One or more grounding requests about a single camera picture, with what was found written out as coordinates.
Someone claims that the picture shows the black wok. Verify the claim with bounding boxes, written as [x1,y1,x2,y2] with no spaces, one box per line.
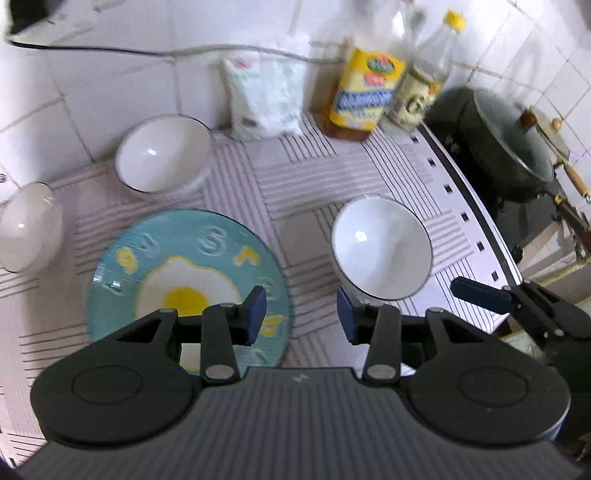
[422,85,561,199]

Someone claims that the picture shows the wooden pan handle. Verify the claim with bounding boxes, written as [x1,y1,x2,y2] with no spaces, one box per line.
[561,161,591,204]

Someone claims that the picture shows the large yellow label bottle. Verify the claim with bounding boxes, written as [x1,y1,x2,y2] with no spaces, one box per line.
[329,0,416,132]

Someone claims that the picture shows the striped white tablecloth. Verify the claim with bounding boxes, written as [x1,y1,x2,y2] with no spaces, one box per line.
[0,120,525,462]

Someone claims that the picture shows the wooden coaster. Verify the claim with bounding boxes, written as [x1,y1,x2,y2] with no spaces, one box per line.
[310,110,377,143]

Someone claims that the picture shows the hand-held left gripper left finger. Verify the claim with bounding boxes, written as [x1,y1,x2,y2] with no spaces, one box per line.
[105,285,269,384]

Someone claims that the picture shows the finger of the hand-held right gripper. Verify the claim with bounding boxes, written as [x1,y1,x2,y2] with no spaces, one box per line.
[450,276,591,365]

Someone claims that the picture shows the white bowl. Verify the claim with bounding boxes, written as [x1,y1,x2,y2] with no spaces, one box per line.
[114,114,214,195]
[330,195,433,305]
[0,181,64,273]

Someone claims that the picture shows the pot lid with wooden knob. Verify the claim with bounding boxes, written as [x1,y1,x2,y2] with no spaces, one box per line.
[519,106,571,163]

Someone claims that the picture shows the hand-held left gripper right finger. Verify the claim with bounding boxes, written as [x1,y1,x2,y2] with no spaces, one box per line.
[336,285,498,385]

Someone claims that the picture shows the blue fried egg plate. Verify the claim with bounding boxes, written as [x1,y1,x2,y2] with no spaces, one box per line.
[87,210,293,374]

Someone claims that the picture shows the black power cable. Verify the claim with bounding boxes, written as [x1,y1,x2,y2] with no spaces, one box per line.
[8,39,342,65]

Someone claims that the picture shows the black power adapter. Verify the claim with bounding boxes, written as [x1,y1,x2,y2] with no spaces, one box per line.
[2,0,70,35]

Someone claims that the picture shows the black gas stove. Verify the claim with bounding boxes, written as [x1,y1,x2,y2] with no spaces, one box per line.
[480,180,583,265]

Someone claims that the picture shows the white salt bag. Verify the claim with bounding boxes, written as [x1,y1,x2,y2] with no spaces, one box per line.
[221,39,310,141]

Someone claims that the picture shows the small yellow cap bottle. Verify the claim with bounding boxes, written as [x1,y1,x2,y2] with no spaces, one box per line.
[381,10,467,134]

